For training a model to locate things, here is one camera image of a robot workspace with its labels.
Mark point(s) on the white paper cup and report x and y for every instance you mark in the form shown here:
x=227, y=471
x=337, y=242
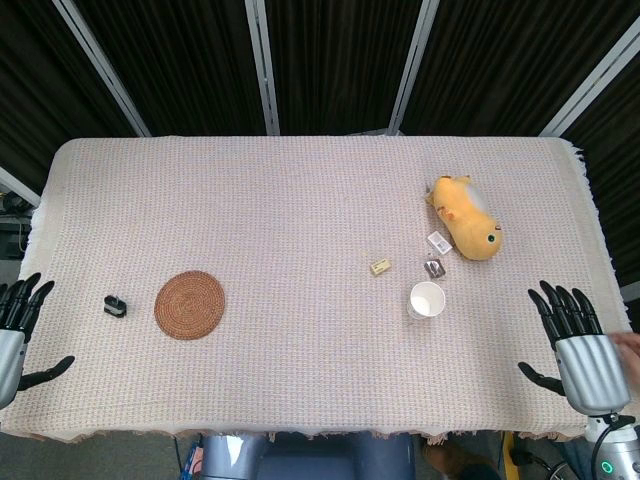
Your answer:
x=426, y=300

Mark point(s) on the white partition frame post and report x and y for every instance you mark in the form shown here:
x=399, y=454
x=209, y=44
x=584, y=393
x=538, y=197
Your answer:
x=19, y=186
x=263, y=65
x=590, y=82
x=411, y=65
x=102, y=67

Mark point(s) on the grey blue robot torso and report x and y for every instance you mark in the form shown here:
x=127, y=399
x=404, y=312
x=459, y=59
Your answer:
x=310, y=457

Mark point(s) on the yellow plush animal toy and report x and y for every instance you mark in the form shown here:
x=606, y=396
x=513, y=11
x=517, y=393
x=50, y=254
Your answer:
x=467, y=220

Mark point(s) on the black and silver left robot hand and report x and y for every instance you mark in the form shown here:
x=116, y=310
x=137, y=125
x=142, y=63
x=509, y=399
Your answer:
x=11, y=360

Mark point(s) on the brown shoe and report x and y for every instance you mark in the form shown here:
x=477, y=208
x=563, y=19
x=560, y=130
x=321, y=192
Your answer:
x=447, y=457

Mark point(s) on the small black clip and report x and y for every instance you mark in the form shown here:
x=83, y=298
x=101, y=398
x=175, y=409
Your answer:
x=114, y=306

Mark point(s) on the pinkish woven tablecloth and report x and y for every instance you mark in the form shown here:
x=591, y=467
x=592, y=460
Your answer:
x=300, y=225

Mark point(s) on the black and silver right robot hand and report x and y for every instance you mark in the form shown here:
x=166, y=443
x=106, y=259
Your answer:
x=592, y=372

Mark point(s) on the small white printed box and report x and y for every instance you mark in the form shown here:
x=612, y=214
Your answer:
x=439, y=243

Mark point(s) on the small yellow eraser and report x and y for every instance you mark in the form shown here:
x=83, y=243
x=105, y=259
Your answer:
x=380, y=266

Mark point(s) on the brown woven rattan coaster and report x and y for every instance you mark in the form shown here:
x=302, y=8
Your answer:
x=189, y=305

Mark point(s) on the blue printed package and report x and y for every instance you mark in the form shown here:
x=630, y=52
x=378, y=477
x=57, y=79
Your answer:
x=194, y=460

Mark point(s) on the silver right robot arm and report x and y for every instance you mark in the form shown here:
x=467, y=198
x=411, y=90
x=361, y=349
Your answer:
x=612, y=450

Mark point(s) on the person's bare hand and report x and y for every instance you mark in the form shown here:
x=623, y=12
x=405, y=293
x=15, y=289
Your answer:
x=630, y=347

